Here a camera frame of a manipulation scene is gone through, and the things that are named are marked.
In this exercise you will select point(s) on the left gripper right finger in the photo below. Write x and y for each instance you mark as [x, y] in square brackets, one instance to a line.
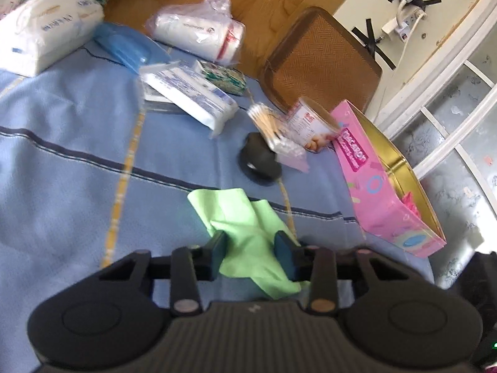
[323, 268]

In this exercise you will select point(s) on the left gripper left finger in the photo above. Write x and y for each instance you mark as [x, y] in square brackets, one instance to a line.
[185, 267]

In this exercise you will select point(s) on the green cloth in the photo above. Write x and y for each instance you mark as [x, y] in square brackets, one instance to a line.
[251, 227]

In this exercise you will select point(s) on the black round object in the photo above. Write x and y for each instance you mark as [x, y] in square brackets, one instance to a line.
[257, 161]

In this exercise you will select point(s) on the cotton swab box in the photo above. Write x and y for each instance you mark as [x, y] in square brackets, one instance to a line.
[279, 137]

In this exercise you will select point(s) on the white blue wipes pack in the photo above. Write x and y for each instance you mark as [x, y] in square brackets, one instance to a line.
[196, 96]

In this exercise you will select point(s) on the green patterned tissue packet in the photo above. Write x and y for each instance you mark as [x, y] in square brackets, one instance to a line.
[229, 80]

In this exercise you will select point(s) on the pink gold tin box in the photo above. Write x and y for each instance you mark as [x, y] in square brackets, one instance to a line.
[387, 198]

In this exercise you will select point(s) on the blue striped tablecloth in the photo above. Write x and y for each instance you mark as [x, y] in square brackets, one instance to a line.
[64, 139]

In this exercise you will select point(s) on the round baby print tin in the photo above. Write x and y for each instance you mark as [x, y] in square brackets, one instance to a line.
[312, 125]

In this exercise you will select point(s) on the clear flat plastic case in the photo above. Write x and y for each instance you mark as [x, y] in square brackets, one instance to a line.
[155, 102]

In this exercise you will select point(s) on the blue plastic case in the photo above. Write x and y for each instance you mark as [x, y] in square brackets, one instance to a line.
[129, 47]

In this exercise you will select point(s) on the bagged white paper cups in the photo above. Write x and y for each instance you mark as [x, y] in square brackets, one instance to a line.
[205, 29]

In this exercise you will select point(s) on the white power strip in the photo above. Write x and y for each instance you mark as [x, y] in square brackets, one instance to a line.
[409, 18]

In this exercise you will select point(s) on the white tissue pack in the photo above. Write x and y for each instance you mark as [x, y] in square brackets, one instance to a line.
[41, 32]

